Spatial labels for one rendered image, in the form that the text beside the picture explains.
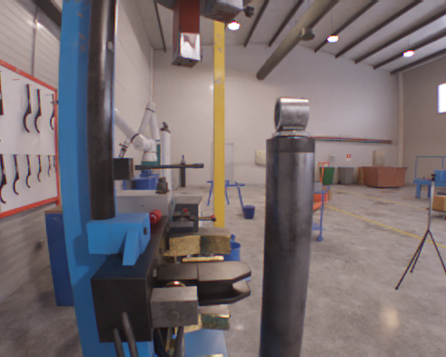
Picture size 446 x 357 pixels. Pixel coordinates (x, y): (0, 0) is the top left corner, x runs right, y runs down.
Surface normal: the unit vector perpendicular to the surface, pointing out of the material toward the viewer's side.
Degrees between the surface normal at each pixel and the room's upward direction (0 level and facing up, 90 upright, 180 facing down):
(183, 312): 90
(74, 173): 90
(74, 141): 90
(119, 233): 90
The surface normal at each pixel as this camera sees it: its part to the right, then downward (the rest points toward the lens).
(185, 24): 0.48, 0.07
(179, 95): 0.14, 0.08
